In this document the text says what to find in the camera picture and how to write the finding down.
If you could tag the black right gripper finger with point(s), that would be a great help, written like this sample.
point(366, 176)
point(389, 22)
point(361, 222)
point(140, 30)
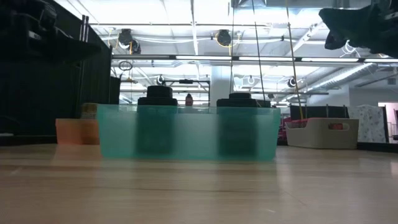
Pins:
point(337, 42)
point(345, 20)

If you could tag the floral fabric panel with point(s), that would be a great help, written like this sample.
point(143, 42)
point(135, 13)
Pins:
point(368, 123)

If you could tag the orange plastic bin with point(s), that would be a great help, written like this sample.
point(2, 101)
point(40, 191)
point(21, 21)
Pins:
point(76, 132)

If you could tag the grey ceiling beam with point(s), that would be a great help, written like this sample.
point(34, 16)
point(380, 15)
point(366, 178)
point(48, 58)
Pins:
point(149, 57)

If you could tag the dark green pepper tin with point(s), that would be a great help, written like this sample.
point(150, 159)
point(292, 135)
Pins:
point(237, 130)
point(157, 130)

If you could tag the black curtain partition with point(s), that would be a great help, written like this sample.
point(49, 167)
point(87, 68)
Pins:
point(62, 93)

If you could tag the silver ventilation duct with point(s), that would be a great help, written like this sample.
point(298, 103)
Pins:
point(342, 76)

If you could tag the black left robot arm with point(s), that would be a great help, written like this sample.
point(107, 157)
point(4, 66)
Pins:
point(21, 18)

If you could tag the person's head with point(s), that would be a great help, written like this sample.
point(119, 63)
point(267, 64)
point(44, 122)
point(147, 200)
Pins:
point(189, 100)

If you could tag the black ceiling lamp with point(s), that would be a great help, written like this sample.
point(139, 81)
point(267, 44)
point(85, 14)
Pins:
point(224, 37)
point(126, 37)

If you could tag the grey plastic bin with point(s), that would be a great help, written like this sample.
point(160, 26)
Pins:
point(321, 137)

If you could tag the black low partition panel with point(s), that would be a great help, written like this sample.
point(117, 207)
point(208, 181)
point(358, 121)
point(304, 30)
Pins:
point(317, 111)

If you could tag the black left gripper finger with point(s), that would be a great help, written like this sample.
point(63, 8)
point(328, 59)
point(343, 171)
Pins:
point(85, 48)

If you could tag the teal plastic tray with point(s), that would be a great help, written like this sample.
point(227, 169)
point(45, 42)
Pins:
point(192, 137)

